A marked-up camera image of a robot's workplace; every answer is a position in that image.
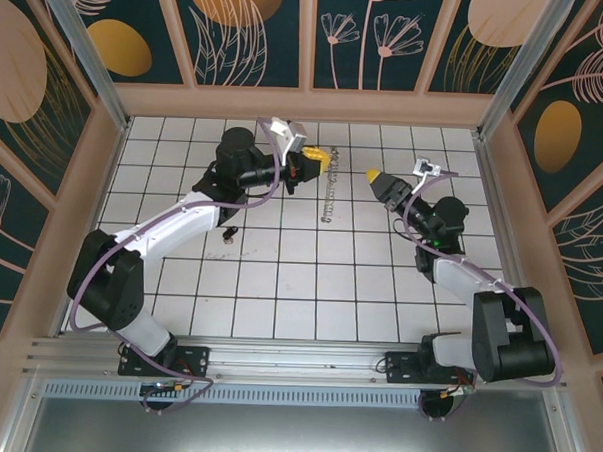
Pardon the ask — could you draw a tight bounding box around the metal numbered plate with rings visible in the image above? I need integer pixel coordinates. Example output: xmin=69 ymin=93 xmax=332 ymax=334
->
xmin=319 ymin=145 xmax=342 ymax=225

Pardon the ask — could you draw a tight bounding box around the grey metal sheet panel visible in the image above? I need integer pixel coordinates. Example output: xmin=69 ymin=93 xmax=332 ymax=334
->
xmin=18 ymin=368 xmax=583 ymax=452

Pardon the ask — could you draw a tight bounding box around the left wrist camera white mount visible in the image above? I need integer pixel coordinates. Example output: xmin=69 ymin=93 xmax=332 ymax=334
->
xmin=267 ymin=117 xmax=309 ymax=167

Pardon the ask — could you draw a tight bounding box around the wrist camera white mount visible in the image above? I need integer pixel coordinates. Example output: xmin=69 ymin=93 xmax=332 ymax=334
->
xmin=411 ymin=158 xmax=444 ymax=196
xmin=267 ymin=117 xmax=309 ymax=167

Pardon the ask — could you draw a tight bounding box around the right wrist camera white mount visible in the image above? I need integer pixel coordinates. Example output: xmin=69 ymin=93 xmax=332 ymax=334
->
xmin=411 ymin=158 xmax=444 ymax=196

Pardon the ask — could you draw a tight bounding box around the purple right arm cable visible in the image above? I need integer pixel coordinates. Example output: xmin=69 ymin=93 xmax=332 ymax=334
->
xmin=385 ymin=167 xmax=571 ymax=427

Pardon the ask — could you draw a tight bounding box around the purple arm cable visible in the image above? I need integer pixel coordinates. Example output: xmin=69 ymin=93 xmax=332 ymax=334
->
xmin=385 ymin=167 xmax=571 ymax=427
xmin=65 ymin=108 xmax=228 ymax=417

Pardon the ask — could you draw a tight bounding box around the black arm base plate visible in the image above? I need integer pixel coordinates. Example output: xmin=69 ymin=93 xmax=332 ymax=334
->
xmin=117 ymin=341 xmax=212 ymax=381
xmin=383 ymin=348 xmax=477 ymax=390

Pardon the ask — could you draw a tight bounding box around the aluminium corner post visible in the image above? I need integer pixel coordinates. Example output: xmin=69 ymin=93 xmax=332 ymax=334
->
xmin=26 ymin=0 xmax=138 ymax=133
xmin=476 ymin=0 xmax=576 ymax=145

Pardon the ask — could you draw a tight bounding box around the small circuit board with wires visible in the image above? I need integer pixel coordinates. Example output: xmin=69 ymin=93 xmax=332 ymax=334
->
xmin=441 ymin=383 xmax=476 ymax=400
xmin=141 ymin=378 xmax=186 ymax=397

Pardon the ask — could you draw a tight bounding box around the aluminium frame rail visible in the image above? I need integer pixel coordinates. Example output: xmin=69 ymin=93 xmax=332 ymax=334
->
xmin=22 ymin=326 xmax=570 ymax=399

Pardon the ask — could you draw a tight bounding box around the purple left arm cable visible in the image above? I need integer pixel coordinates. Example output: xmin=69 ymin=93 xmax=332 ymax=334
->
xmin=65 ymin=108 xmax=228 ymax=417

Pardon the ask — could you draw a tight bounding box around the slotted grey cable duct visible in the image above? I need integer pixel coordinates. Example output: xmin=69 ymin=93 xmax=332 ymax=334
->
xmin=41 ymin=378 xmax=425 ymax=414

